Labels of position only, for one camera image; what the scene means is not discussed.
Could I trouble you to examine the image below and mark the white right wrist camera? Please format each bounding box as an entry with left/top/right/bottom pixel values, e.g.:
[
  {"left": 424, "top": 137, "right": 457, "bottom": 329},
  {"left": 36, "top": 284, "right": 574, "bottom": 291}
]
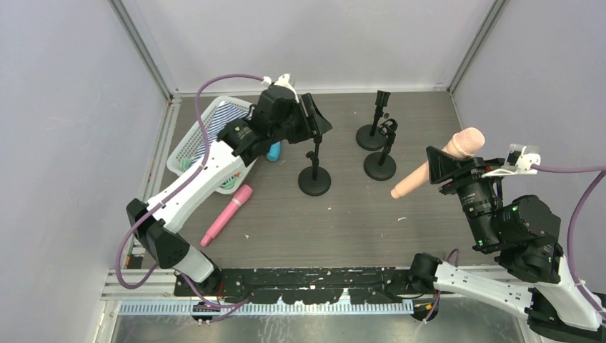
[{"left": 482, "top": 144, "right": 541, "bottom": 178}]

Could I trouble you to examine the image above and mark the white plastic basket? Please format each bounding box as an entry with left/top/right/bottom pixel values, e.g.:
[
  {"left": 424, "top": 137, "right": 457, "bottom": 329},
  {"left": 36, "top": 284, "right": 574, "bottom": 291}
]
[{"left": 167, "top": 96, "right": 255, "bottom": 195}]

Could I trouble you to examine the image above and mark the black front microphone stand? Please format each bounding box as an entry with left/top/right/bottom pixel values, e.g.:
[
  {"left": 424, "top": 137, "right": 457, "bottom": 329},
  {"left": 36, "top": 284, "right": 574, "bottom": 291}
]
[{"left": 363, "top": 119, "right": 398, "bottom": 181}]

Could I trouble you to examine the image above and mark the blue striped cloth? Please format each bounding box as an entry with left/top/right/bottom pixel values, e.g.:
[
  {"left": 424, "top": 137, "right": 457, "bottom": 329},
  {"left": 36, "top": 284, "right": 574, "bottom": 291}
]
[{"left": 192, "top": 101, "right": 250, "bottom": 190}]

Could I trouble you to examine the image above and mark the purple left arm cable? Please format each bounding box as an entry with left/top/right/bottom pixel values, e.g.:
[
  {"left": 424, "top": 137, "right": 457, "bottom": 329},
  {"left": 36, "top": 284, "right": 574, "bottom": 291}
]
[{"left": 114, "top": 74, "right": 272, "bottom": 291}]

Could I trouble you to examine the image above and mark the black microphone stand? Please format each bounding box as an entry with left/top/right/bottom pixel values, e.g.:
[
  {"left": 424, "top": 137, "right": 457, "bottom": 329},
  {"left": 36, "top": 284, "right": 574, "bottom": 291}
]
[
  {"left": 355, "top": 90, "right": 391, "bottom": 151},
  {"left": 363, "top": 119, "right": 398, "bottom": 181},
  {"left": 298, "top": 135, "right": 332, "bottom": 197}
]

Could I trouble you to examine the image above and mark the blue microphone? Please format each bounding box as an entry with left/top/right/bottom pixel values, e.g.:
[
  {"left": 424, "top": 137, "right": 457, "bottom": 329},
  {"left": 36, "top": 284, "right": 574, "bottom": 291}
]
[{"left": 266, "top": 142, "right": 281, "bottom": 162}]

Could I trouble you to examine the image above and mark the beige microphone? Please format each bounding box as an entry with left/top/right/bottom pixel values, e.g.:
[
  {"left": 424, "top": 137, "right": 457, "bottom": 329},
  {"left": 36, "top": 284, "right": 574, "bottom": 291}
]
[{"left": 390, "top": 127, "right": 485, "bottom": 199}]

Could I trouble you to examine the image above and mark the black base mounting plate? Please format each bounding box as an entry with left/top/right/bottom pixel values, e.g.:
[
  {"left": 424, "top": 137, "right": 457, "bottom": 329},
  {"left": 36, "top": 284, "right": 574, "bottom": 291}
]
[{"left": 174, "top": 267, "right": 427, "bottom": 305}]

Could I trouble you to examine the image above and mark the green cloth in basket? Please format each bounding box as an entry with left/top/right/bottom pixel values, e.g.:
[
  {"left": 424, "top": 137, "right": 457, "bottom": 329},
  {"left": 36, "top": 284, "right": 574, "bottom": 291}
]
[{"left": 179, "top": 158, "right": 193, "bottom": 172}]

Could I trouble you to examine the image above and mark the pink microphone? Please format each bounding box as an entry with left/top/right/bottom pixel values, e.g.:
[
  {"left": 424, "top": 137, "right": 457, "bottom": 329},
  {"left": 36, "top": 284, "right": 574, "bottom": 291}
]
[{"left": 200, "top": 184, "right": 253, "bottom": 247}]

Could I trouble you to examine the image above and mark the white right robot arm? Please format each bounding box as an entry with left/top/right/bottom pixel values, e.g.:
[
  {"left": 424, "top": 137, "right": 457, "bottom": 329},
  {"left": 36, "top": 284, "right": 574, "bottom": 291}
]
[{"left": 408, "top": 144, "right": 605, "bottom": 342}]

